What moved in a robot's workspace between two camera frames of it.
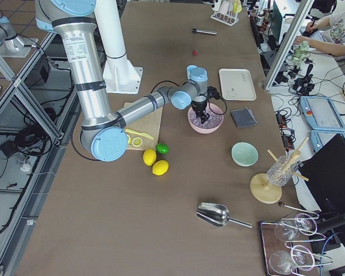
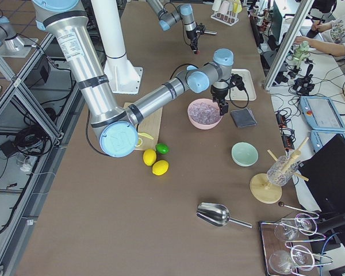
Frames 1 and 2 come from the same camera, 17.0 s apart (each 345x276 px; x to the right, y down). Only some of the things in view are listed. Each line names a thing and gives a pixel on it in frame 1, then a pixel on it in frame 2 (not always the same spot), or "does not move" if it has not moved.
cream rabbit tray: x=237 y=84 does not move
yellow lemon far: x=149 y=156 does not move
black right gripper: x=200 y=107 to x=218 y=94
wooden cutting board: x=149 y=125 does not move
